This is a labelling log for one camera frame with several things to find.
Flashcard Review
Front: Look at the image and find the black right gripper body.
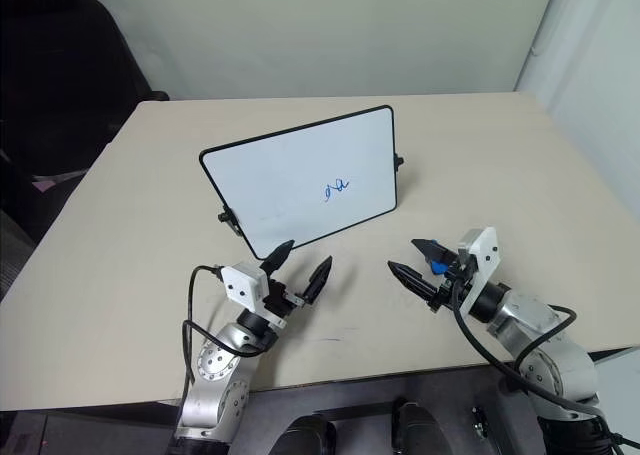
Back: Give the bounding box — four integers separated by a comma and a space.
427, 260, 474, 314

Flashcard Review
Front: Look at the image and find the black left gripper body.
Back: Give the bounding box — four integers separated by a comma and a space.
261, 279, 306, 321

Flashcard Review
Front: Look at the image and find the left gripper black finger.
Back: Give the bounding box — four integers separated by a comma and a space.
298, 255, 334, 307
259, 239, 296, 279

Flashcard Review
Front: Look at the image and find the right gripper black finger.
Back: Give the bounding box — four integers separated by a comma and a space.
387, 260, 442, 307
410, 237, 459, 267

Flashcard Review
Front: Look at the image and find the black framed whiteboard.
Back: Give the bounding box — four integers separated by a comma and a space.
198, 104, 405, 262

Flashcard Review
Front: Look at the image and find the small black clip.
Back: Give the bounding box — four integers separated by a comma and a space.
471, 405, 489, 440

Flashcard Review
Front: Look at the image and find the dark rounded shape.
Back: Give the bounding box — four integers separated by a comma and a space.
391, 397, 451, 455
269, 413, 337, 455

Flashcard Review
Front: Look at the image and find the black office chair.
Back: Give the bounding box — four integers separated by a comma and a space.
0, 0, 171, 246

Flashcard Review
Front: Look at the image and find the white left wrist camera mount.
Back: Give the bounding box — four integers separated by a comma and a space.
218, 261, 289, 329

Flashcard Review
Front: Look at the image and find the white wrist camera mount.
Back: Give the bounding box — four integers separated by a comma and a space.
455, 226, 501, 312
218, 261, 289, 329

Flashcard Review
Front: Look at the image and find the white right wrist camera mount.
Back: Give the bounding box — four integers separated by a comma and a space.
455, 226, 501, 312

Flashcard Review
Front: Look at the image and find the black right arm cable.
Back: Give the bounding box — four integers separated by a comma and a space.
451, 277, 640, 449

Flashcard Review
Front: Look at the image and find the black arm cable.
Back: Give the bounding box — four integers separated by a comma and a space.
180, 264, 264, 394
451, 277, 640, 449

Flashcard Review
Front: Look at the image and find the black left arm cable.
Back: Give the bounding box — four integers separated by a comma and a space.
180, 264, 264, 394

